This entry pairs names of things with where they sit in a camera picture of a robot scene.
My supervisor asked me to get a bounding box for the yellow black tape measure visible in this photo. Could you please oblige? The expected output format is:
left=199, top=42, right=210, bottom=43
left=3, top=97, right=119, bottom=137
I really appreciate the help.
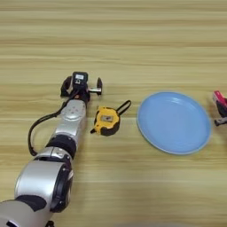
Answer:
left=90, top=99, right=133, bottom=137

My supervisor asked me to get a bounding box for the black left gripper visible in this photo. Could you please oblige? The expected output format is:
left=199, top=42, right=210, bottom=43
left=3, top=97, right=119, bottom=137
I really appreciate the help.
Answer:
left=59, top=75, right=104, bottom=105

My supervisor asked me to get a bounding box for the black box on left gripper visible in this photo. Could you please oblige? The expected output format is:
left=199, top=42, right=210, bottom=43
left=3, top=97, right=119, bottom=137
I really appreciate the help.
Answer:
left=72, top=71, right=90, bottom=90

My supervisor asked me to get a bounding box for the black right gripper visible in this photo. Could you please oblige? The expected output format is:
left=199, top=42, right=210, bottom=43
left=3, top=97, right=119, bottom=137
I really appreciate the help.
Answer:
left=214, top=100, right=227, bottom=128

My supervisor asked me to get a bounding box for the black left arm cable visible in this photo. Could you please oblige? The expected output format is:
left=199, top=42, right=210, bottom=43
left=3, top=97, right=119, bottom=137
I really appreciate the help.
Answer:
left=27, top=90, right=79, bottom=157

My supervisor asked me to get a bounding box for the blue round plate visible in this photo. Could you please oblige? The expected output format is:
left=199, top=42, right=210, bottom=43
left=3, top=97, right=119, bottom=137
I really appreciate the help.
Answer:
left=136, top=90, right=213, bottom=156

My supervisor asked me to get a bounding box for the red white small box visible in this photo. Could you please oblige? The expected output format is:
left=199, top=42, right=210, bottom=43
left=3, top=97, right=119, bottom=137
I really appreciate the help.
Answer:
left=212, top=90, right=227, bottom=108

